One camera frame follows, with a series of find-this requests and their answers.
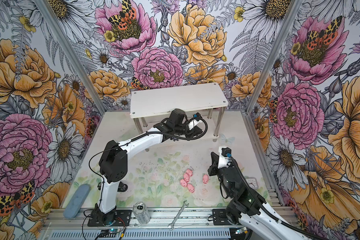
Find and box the pink pig toy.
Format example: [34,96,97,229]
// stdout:
[187,184,195,193]
[180,179,188,188]
[203,174,209,184]
[183,169,193,183]

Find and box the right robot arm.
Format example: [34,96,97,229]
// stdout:
[208,146,313,240]

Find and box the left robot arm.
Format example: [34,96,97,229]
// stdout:
[94,109,208,217]

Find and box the white two-tier shelf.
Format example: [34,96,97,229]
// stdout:
[130,83,228,142]

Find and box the small white clock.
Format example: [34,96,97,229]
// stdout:
[246,177,259,190]

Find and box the green circuit board right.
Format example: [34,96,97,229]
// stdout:
[235,227,248,235]

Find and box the green circuit board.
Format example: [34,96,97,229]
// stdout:
[235,227,248,235]
[100,229,124,238]

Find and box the silver wrench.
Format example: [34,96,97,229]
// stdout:
[168,201,189,231]

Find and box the silver drink can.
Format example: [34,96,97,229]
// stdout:
[133,201,151,225]

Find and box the blue grey sponge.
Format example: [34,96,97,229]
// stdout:
[63,184,91,219]

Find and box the green circuit board left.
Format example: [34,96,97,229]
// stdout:
[100,229,124,238]

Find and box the black corrugated cable left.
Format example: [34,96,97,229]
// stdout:
[88,115,209,181]

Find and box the black corrugated cable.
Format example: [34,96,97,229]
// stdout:
[88,115,209,181]
[227,155,328,240]

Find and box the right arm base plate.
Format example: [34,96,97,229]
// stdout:
[212,209,232,226]

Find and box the black corrugated cable right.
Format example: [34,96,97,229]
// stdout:
[227,155,328,240]

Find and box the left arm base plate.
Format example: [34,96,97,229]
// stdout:
[88,210,132,227]

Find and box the aluminium front rail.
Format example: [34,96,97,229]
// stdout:
[41,206,301,230]

